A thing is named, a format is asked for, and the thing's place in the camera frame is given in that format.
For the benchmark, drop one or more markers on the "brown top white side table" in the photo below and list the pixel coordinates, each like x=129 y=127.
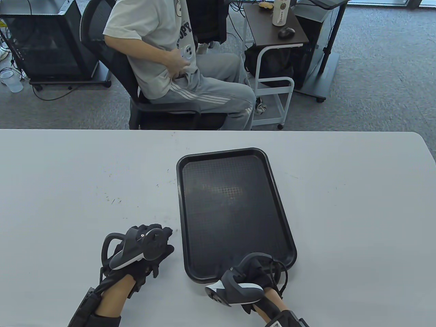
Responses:
x=262 y=24

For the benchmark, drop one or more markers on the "black bag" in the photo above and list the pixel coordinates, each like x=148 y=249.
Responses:
x=276 y=64

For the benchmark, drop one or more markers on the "grey monitor stand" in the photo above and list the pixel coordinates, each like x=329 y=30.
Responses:
x=323 y=71

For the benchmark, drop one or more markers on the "black padded chair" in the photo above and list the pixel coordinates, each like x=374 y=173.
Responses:
x=207 y=17

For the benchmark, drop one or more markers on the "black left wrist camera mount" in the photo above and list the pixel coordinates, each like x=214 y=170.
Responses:
x=85 y=310

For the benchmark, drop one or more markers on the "black computer mouse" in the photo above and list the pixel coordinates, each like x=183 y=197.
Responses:
x=286 y=32

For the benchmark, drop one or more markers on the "person's left forearm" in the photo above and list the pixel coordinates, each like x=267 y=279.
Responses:
x=112 y=296

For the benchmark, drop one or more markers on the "person's right forearm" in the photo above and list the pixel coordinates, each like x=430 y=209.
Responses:
x=270 y=303

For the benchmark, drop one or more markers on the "person's right hand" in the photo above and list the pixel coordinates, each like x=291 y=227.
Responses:
x=255 y=272

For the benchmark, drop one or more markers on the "person's left hand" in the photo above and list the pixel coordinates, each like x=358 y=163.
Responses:
x=160 y=253

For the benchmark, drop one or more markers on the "tan snack item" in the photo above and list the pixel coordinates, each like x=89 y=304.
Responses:
x=265 y=5

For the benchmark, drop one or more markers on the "black right wrist camera band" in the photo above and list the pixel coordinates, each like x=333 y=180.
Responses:
x=289 y=320

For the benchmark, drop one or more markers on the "clear plastic cup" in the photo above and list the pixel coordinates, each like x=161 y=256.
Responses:
x=12 y=81

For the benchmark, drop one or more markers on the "black computer case on cart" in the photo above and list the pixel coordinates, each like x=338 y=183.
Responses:
x=47 y=44

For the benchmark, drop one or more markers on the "white drink carton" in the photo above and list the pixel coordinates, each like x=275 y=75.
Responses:
x=280 y=12

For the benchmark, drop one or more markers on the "black mesh office chair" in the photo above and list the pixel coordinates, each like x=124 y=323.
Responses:
x=93 y=20

